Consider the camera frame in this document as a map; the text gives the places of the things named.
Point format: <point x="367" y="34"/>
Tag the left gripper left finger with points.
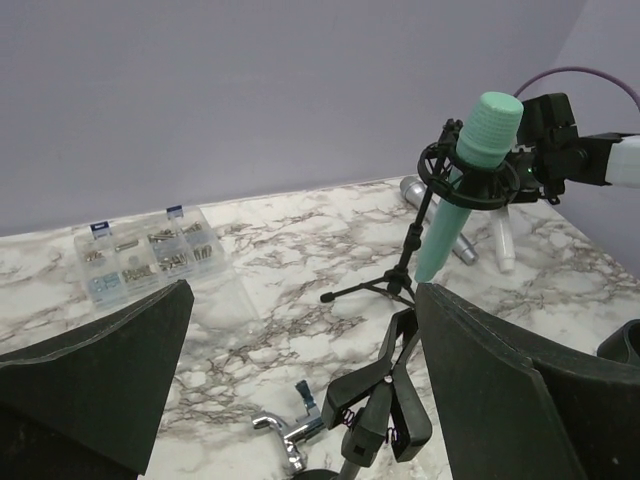
<point x="88" y="403"/>

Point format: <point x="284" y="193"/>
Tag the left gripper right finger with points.
<point x="513" y="404"/>

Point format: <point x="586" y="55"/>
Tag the black white-mic stand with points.
<point x="378" y="404"/>

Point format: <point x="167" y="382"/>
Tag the white microphone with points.
<point x="504" y="243"/>

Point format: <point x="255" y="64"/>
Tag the grey metal microphone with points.
<point x="412" y="189"/>

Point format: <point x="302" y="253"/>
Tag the teal microphone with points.
<point x="482" y="145"/>

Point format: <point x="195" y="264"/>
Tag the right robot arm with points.
<point x="550" y="151"/>

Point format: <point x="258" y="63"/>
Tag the clear plastic screw box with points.
<point x="125" y="261"/>

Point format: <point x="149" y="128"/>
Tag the small chrome metal block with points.
<point x="290" y="435"/>

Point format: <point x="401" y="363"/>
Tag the black tripod shock mount stand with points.
<point x="452" y="179"/>

